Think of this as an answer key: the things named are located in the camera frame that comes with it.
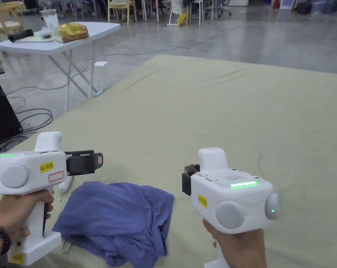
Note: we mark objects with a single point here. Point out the small light blue pen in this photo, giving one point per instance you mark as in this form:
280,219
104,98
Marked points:
99,93

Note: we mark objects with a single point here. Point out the white paper sheet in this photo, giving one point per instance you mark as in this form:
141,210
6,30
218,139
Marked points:
100,64

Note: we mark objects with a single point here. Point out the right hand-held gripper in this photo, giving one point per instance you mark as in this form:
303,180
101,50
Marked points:
235,195

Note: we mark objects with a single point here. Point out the black bag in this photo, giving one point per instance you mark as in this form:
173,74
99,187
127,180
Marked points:
302,7

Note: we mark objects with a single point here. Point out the dark blue shirt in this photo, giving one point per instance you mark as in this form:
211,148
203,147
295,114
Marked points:
112,217

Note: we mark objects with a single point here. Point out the person's right hand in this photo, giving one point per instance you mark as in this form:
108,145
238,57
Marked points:
243,248

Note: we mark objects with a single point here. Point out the bed with pale green sheet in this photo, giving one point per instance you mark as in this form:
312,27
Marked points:
213,117

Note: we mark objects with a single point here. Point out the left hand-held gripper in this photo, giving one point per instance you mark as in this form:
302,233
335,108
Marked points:
20,170

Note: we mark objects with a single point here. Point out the person's left hand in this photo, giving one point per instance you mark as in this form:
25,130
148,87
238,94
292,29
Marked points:
15,212

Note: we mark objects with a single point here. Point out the black box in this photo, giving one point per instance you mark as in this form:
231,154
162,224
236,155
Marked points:
1,111

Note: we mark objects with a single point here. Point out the row of desks and chairs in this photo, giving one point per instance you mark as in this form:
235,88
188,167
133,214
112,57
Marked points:
185,8

